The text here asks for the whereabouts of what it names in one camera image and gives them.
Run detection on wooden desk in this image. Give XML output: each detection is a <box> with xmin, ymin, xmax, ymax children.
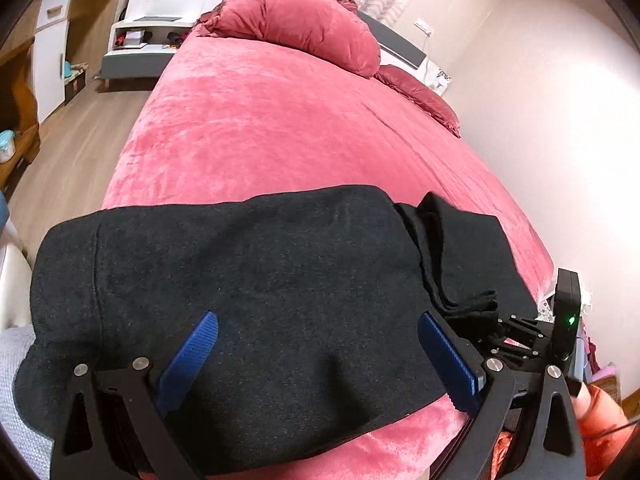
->
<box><xmin>0</xmin><ymin>40</ymin><xmax>42</xmax><ymax>188</ymax></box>

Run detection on white and grey headboard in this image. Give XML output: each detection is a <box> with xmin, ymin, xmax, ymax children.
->
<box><xmin>127</xmin><ymin>0</ymin><xmax>452</xmax><ymax>96</ymax></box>

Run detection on large pink pillow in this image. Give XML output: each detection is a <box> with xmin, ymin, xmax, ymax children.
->
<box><xmin>195</xmin><ymin>0</ymin><xmax>382</xmax><ymax>79</ymax></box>

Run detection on bed with pink blanket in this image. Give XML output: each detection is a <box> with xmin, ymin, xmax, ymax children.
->
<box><xmin>100</xmin><ymin>35</ymin><xmax>556</xmax><ymax>480</ymax></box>

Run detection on pink items beside bed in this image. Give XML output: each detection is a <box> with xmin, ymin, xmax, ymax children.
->
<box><xmin>580</xmin><ymin>305</ymin><xmax>623</xmax><ymax>401</ymax></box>

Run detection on wooden cabinet with white door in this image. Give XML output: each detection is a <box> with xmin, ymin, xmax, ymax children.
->
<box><xmin>30</xmin><ymin>0</ymin><xmax>123</xmax><ymax>123</ymax></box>

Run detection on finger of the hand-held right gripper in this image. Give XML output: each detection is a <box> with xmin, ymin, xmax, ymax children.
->
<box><xmin>477</xmin><ymin>337</ymin><xmax>551</xmax><ymax>373</ymax></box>
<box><xmin>497</xmin><ymin>314</ymin><xmax>553</xmax><ymax>343</ymax></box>

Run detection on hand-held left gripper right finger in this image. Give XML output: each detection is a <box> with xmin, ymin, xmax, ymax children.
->
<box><xmin>417</xmin><ymin>311</ymin><xmax>587</xmax><ymax>480</ymax></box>

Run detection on white and grey nightstand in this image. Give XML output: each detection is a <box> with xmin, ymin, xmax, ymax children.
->
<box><xmin>101</xmin><ymin>15</ymin><xmax>193</xmax><ymax>86</ymax></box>

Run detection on person's right hand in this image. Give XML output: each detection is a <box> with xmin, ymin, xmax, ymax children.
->
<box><xmin>570</xmin><ymin>380</ymin><xmax>632</xmax><ymax>478</ymax></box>

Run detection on small flat pink pillow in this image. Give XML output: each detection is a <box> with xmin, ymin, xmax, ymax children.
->
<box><xmin>375</xmin><ymin>64</ymin><xmax>462</xmax><ymax>138</ymax></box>

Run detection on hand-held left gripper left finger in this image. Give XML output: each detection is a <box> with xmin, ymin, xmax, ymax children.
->
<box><xmin>50</xmin><ymin>311</ymin><xmax>220</xmax><ymax>480</ymax></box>

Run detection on black pants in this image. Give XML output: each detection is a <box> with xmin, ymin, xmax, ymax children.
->
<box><xmin>14</xmin><ymin>185</ymin><xmax>541</xmax><ymax>476</ymax></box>

